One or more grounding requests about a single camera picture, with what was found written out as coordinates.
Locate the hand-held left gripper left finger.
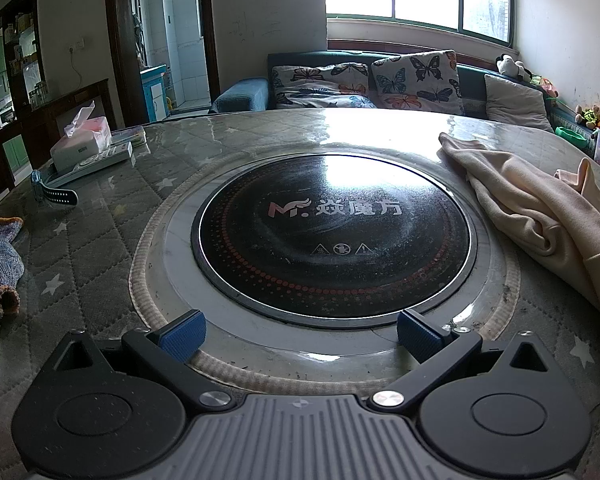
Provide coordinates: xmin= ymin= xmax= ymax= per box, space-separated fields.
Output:
xmin=55 ymin=310 xmax=232 ymax=409

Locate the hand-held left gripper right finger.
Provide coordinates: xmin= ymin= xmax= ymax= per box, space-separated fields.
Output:
xmin=370 ymin=309 xmax=566 ymax=409

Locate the cream shirt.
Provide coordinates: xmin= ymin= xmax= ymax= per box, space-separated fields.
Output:
xmin=437 ymin=131 xmax=600 ymax=356

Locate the black round induction cooktop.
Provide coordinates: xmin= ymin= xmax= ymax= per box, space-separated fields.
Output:
xmin=190 ymin=154 xmax=478 ymax=318

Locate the white remote control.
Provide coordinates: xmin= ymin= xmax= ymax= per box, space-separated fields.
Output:
xmin=45 ymin=142 xmax=133 ymax=187

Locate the pink and white tissue pack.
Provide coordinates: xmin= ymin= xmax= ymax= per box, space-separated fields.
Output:
xmin=49 ymin=101 xmax=113 ymax=173

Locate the blue and white small cabinet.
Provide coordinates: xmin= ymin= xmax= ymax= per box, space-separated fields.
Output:
xmin=140 ymin=65 xmax=171 ymax=121

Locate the dark blue sofa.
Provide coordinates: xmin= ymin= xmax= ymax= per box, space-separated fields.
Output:
xmin=209 ymin=50 xmax=600 ymax=161

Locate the green bowl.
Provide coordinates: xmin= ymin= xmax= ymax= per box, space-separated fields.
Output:
xmin=555 ymin=126 xmax=588 ymax=149

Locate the plain grey pillow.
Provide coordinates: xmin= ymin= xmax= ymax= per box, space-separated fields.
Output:
xmin=484 ymin=74 xmax=555 ymax=133

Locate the upright butterfly print pillow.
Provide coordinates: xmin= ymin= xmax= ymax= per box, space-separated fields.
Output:
xmin=371 ymin=50 xmax=466 ymax=116

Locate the low dark wooden sideboard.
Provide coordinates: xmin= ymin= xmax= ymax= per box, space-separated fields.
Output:
xmin=27 ymin=79 xmax=113 ymax=161

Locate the reclined butterfly print pillow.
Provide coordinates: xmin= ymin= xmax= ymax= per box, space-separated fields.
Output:
xmin=271 ymin=62 xmax=378 ymax=111

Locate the pink and green plush toy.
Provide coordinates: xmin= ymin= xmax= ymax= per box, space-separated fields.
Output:
xmin=530 ymin=75 xmax=561 ymax=99

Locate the brown plush toy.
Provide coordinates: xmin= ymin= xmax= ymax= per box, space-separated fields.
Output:
xmin=575 ymin=104 xmax=600 ymax=132

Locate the panda plush toy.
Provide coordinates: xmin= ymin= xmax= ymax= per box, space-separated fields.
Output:
xmin=496 ymin=54 xmax=527 ymax=80

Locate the dark wooden display cabinet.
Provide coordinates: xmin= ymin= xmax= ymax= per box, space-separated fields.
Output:
xmin=0 ymin=0 xmax=48 ymax=206

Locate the blue smartwatch with black strap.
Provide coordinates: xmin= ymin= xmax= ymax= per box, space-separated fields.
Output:
xmin=30 ymin=170 xmax=81 ymax=207

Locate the dark wooden door frame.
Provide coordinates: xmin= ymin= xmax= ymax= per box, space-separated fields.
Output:
xmin=104 ymin=0 xmax=221 ymax=123

